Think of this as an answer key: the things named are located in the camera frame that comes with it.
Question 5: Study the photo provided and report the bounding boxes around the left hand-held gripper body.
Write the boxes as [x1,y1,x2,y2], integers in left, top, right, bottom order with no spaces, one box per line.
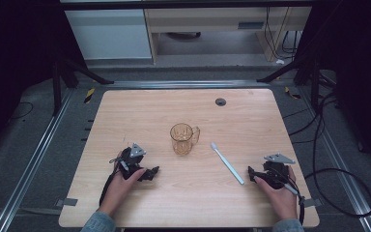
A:
[109,142,148,181]

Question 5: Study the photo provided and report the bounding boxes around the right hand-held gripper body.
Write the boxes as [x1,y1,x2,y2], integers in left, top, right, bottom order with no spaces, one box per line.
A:
[253,153,297,190]

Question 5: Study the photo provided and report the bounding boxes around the person's right hand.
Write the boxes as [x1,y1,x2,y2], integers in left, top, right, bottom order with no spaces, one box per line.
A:
[253,164,299,222]

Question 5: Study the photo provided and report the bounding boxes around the person's left hand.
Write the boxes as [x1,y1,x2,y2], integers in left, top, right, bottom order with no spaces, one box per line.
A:
[98,159,148,218]

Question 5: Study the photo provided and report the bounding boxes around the pale blue toothbrush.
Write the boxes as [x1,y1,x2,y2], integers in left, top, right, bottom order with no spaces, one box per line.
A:
[210,142,245,187]

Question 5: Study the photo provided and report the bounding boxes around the amber glass mug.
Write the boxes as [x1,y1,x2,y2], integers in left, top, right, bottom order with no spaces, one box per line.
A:
[169,123,201,157]

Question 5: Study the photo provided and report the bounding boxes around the grey tape piece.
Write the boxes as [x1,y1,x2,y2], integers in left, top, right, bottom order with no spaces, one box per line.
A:
[54,197,79,208]
[302,197,323,209]

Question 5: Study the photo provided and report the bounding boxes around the yellow black tape strip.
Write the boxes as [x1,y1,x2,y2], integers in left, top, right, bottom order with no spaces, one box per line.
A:
[283,85,302,101]
[83,87,97,104]

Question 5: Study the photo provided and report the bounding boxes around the black metal stand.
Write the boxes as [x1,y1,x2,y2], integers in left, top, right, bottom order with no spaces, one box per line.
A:
[51,57,115,116]
[256,52,337,112]

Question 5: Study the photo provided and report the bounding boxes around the white cabinet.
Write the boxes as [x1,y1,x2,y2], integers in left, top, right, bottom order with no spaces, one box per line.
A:
[64,9,153,61]

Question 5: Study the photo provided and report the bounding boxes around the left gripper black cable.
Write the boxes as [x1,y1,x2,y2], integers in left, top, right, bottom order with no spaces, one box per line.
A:
[99,169,121,207]

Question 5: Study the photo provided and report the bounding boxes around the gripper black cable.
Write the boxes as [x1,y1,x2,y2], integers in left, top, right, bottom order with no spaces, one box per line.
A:
[279,173,306,226]
[99,169,121,207]

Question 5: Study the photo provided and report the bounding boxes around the looped black floor cable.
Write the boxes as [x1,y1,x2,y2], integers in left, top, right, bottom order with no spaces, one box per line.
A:
[303,93,371,218]

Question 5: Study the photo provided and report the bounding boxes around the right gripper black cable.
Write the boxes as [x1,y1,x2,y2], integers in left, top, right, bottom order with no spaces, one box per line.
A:
[279,173,306,226]

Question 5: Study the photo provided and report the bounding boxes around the black floor cable bundle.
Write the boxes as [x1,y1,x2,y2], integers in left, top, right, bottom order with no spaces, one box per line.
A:
[281,91,339,145]

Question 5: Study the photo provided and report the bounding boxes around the metal floor rail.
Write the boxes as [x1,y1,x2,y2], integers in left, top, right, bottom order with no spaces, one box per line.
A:
[104,79,271,91]
[0,88,75,232]
[298,86,371,232]

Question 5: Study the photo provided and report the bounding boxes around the thin black floor cable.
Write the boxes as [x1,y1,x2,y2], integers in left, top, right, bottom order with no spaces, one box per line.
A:
[10,101,35,121]

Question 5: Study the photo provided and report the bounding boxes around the hanging black desk cables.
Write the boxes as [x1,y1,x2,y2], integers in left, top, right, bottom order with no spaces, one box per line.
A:
[263,6,302,62]

